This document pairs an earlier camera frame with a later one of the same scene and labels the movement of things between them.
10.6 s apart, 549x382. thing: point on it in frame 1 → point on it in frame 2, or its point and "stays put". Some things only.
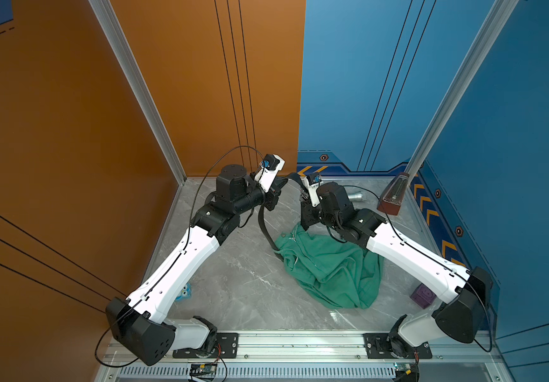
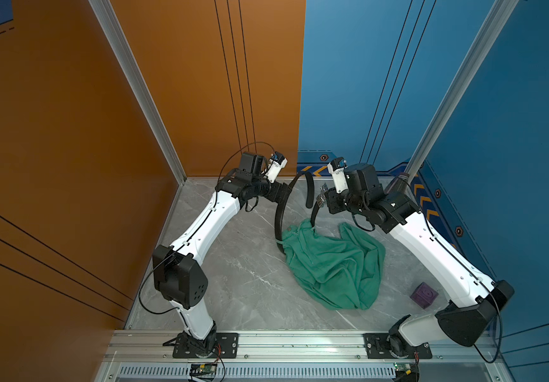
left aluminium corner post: (141, 82) stays put
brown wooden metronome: (393, 192) stays put
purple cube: (422, 295) stays put
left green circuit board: (204, 368) stays put
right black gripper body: (312, 214) → (336, 202)
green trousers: (336, 273) stays put
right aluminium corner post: (490, 31) stays put
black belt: (283, 179) → (309, 201)
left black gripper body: (269, 197) → (275, 193)
